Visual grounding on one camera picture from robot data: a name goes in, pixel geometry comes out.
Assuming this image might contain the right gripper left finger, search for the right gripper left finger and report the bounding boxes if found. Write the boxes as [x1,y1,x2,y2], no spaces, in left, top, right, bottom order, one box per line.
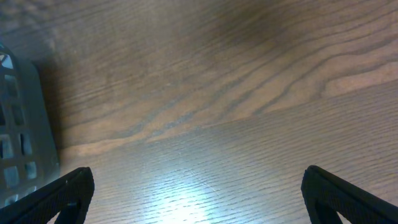
[1,167,95,224]

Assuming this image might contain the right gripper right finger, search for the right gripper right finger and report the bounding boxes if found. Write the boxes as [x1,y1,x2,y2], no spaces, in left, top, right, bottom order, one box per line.
[301,166,397,224]

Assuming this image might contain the grey plastic basket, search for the grey plastic basket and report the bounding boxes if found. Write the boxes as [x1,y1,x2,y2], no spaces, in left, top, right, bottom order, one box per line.
[1,45,60,207]

